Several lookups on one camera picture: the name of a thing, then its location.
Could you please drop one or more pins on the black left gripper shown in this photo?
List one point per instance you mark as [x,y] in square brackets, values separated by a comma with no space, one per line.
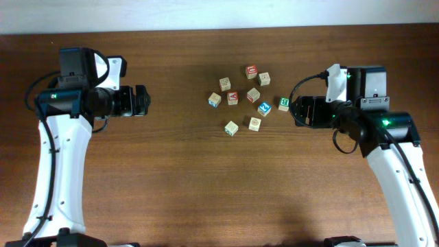
[125,108]

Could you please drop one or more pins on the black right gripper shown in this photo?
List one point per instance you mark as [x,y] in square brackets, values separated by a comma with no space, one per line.
[299,111]

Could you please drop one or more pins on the green letter B block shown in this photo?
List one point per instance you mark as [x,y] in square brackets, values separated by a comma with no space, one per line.
[283,104]

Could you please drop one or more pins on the wooden shell picture block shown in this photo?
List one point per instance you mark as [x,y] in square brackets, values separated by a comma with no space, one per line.
[254,124]

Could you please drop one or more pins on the wooden block green side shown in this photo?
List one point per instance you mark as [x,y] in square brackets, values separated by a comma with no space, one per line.
[231,128]

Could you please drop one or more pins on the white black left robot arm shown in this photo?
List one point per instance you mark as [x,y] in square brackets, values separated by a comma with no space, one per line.
[86,89]

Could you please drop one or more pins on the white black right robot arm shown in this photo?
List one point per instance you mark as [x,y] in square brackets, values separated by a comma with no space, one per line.
[357,104]

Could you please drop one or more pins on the blue number 2 block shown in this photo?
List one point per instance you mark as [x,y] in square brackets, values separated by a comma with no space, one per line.
[264,109]

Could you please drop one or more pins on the plain wooden block top right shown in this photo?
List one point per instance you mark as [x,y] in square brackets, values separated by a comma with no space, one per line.
[264,79]

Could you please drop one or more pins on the plain wooden block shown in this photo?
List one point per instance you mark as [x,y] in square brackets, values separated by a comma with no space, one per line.
[264,79]
[224,84]

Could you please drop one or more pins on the wooden block red side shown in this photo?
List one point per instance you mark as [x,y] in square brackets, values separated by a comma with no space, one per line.
[253,95]

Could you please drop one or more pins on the red letter U block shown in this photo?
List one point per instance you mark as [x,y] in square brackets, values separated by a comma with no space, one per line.
[251,71]

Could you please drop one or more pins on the red letter A block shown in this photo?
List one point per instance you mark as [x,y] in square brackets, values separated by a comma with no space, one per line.
[232,98]

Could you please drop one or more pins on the wooden block blue side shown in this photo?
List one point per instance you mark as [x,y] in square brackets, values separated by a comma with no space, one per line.
[214,100]

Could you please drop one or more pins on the plain wooden block upper left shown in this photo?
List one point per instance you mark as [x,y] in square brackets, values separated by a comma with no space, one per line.
[224,84]

